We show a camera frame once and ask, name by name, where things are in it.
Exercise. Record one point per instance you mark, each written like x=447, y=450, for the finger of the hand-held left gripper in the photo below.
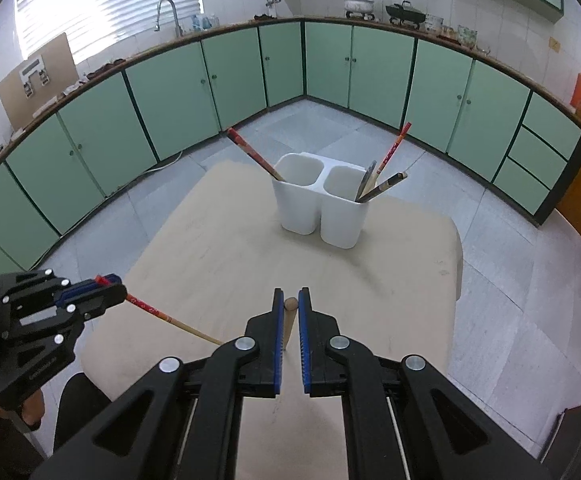
x=103, y=300
x=83, y=287

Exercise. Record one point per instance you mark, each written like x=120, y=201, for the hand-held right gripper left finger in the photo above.
x=279, y=330

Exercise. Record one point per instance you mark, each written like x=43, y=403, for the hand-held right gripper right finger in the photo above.
x=304, y=335

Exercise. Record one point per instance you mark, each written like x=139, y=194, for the red-ended wooden chopstick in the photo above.
x=255, y=155
x=291, y=320
x=394, y=149
x=170, y=319

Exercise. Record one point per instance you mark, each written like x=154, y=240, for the white two-compartment utensil holder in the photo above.
x=300, y=210

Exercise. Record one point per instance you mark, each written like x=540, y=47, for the black chopstick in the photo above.
x=385, y=186

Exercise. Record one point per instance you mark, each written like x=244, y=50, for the person's left hand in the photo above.
x=33, y=410

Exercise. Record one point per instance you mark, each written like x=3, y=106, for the black chair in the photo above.
x=80, y=410

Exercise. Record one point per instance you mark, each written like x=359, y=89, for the metal spoon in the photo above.
x=368, y=177

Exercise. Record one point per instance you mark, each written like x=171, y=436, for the cardboard sheet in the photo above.
x=35, y=85

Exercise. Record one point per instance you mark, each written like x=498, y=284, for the green lower kitchen cabinets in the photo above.
x=170, y=85

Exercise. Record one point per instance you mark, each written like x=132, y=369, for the window blind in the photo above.
x=105, y=5

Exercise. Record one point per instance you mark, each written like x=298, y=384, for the green drawer unit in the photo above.
x=535, y=160

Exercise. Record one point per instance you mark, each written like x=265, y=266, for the metal sink faucet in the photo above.
x=168, y=10

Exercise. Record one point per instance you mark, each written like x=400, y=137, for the white cooking pot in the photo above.
x=359, y=5

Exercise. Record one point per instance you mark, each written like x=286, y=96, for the black wok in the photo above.
x=404, y=14

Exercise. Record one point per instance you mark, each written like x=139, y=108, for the glass jar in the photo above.
x=433, y=24
x=467, y=35

